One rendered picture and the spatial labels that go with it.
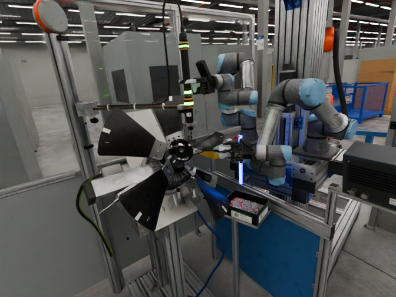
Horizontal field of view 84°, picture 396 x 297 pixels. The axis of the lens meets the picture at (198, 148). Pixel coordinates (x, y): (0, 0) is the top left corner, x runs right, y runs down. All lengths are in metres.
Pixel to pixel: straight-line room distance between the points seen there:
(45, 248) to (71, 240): 0.15
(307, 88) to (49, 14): 1.28
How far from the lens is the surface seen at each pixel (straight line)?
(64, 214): 1.79
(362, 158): 0.97
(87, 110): 1.37
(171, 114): 1.18
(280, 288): 1.70
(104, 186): 1.06
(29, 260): 1.93
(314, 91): 1.10
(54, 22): 1.48
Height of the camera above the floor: 1.55
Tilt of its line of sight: 18 degrees down
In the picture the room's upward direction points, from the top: 4 degrees counter-clockwise
